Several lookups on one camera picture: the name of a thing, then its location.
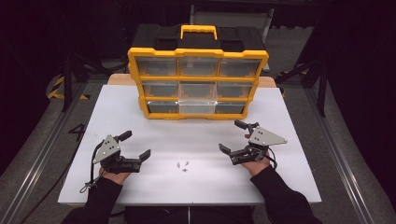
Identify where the black metal stand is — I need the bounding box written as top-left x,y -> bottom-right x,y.
275,59 -> 328,118
61,54 -> 129,114

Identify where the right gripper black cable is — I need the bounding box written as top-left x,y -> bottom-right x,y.
266,147 -> 278,170

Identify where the yellow organizer handle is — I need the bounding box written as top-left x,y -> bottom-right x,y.
179,24 -> 219,41

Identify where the grey metal floor rail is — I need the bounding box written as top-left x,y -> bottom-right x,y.
306,88 -> 376,224
0,82 -> 89,224

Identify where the black floor cable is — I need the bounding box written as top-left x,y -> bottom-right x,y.
18,155 -> 78,224

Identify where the person's right hand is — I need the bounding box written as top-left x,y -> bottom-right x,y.
241,157 -> 272,177

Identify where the person's left hand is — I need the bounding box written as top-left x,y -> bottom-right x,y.
98,167 -> 133,186

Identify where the clear plastic drawer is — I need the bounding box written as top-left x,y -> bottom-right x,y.
177,99 -> 219,116

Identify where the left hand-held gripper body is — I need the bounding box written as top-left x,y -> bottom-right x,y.
92,133 -> 142,175

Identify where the set of clear drawers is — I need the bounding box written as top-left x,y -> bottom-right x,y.
135,56 -> 262,115

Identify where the yellow black drawer organizer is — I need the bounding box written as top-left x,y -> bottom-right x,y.
127,23 -> 270,120

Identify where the yellow black hazard tape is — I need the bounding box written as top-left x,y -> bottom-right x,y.
46,75 -> 92,101

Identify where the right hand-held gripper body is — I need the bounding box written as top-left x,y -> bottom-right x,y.
230,121 -> 289,166

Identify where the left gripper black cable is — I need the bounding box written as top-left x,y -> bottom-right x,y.
79,140 -> 106,194

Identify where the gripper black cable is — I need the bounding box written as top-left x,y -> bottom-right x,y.
79,140 -> 106,194
266,147 -> 278,170

